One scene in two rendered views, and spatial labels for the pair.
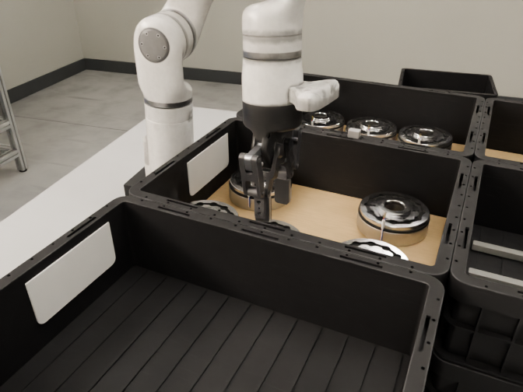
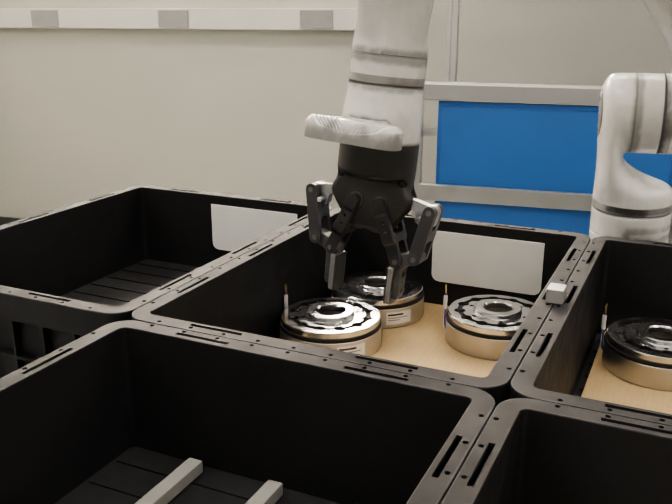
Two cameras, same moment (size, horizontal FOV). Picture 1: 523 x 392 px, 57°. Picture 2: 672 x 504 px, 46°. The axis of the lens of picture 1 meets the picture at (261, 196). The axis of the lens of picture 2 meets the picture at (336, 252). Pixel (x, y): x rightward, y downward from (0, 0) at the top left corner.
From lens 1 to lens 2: 93 cm
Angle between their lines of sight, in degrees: 81
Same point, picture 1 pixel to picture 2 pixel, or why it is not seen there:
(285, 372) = not seen: hidden behind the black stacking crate
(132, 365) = not seen: hidden behind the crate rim
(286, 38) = (356, 54)
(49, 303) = (224, 236)
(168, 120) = (593, 227)
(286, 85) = (346, 112)
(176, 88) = (601, 180)
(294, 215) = (442, 362)
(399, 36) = not seen: outside the picture
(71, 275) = (247, 231)
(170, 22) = (621, 82)
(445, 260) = (155, 319)
